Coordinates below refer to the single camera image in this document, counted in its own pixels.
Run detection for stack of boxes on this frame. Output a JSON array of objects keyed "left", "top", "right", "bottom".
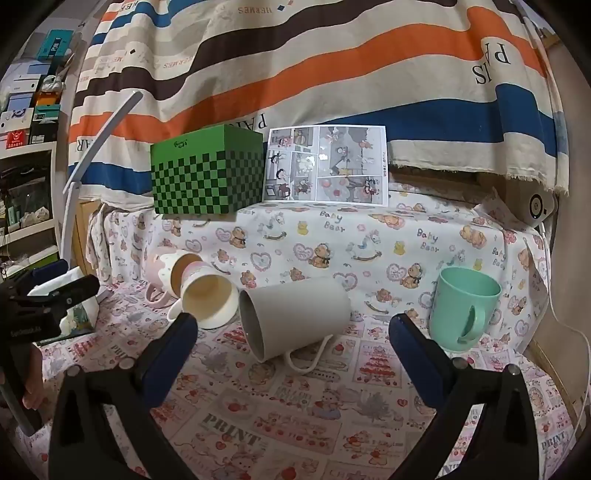
[{"left": 0, "top": 28, "right": 77, "bottom": 151}]

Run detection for comic print sheet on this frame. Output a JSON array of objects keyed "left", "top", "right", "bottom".
[{"left": 262, "top": 124, "right": 387, "bottom": 208}]

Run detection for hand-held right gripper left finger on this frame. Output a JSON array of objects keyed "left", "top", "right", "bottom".
[{"left": 48, "top": 312, "right": 199, "bottom": 480}]

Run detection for cream cup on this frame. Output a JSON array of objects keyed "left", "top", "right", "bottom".
[{"left": 166, "top": 261, "right": 239, "bottom": 330}]

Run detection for striped cloth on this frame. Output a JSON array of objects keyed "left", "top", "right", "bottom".
[{"left": 67, "top": 0, "right": 571, "bottom": 199}]

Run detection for wooden board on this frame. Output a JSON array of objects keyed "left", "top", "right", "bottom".
[{"left": 526, "top": 41, "right": 591, "bottom": 418}]

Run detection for pink cup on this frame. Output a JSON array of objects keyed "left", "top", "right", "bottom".
[{"left": 145, "top": 246, "right": 204, "bottom": 309}]

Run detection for red patterned printed cloth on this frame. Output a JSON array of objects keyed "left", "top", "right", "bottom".
[{"left": 9, "top": 277, "right": 580, "bottom": 480}]

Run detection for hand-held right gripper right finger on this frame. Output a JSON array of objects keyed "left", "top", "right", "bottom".
[{"left": 389, "top": 314, "right": 542, "bottom": 480}]

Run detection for person's left hand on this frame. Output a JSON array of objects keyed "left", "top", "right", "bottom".
[{"left": 22, "top": 348, "right": 45, "bottom": 411}]

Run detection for white cable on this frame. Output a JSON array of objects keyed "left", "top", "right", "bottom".
[{"left": 545, "top": 217, "right": 591, "bottom": 444}]

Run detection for white shelf unit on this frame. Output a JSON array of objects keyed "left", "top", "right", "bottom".
[{"left": 0, "top": 138, "right": 63, "bottom": 278}]

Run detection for white device with ring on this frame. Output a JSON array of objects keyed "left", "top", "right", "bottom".
[{"left": 505, "top": 179, "right": 560, "bottom": 228}]

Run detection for bear printed cloth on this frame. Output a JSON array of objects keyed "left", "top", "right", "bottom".
[{"left": 88, "top": 178, "right": 552, "bottom": 352}]

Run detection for green checkered box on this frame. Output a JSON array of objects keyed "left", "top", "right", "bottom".
[{"left": 150, "top": 124, "right": 265, "bottom": 216}]

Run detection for white curved lamp stand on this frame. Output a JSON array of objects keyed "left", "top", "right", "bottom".
[{"left": 34, "top": 90, "right": 144, "bottom": 344}]

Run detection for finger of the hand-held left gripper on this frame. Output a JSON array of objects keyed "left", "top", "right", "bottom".
[
  {"left": 28, "top": 275, "right": 100, "bottom": 309},
  {"left": 25, "top": 259, "right": 69, "bottom": 291}
]

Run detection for mint green cup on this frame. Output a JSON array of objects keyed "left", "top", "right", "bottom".
[{"left": 429, "top": 267, "right": 502, "bottom": 352}]

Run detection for grey cup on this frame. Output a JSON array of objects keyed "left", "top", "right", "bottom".
[{"left": 239, "top": 277, "right": 352, "bottom": 373}]

